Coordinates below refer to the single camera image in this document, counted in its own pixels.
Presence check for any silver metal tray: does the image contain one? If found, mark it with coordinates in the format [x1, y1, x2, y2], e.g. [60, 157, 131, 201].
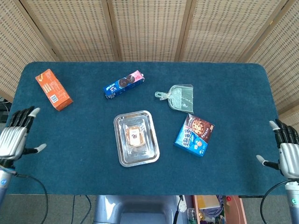
[113, 110, 161, 168]

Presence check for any blue chocolate chip cookie box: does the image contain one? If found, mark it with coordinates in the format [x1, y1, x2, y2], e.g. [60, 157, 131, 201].
[174, 113, 215, 158]

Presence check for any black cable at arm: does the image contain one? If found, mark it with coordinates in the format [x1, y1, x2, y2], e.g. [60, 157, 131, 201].
[259, 179, 299, 224]
[4, 169, 49, 224]

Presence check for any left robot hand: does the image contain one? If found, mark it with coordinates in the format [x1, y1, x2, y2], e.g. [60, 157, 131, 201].
[0, 106, 47, 169]

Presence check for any blue floor cable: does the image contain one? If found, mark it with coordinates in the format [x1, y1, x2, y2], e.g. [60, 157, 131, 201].
[71, 195, 92, 224]

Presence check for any clear plastic bottle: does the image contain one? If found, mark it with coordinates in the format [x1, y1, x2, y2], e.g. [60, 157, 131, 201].
[186, 207, 197, 224]

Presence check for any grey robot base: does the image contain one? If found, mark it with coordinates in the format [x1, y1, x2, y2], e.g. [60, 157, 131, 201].
[93, 195, 187, 224]

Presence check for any woven bamboo folding screen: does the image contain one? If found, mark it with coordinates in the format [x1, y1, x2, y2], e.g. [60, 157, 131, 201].
[0, 0, 299, 131]

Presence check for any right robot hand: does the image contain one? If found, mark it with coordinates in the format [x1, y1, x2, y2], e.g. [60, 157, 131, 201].
[256, 119, 299, 180]

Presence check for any small dustpan in clear bag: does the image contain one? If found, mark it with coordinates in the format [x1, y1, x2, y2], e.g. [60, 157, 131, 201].
[154, 84, 195, 114]

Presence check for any orange snack box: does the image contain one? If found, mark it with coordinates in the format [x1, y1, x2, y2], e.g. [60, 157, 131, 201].
[35, 69, 74, 112]

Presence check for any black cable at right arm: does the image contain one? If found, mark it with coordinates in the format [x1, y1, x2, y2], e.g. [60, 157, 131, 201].
[259, 179, 299, 224]

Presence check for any blue Oreo cookie box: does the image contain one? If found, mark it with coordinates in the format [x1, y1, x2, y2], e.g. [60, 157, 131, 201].
[103, 69, 145, 100]

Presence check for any pink box of clutter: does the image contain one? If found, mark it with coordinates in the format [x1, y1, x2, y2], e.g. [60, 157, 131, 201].
[192, 195, 245, 224]

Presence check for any clear plastic packet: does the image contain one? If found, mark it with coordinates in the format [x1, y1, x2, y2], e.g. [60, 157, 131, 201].
[121, 121, 150, 156]

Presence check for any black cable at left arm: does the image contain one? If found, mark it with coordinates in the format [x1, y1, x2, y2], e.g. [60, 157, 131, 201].
[4, 169, 49, 224]

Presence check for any teal table cloth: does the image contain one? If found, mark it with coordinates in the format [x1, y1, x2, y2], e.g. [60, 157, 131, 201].
[3, 61, 288, 196]

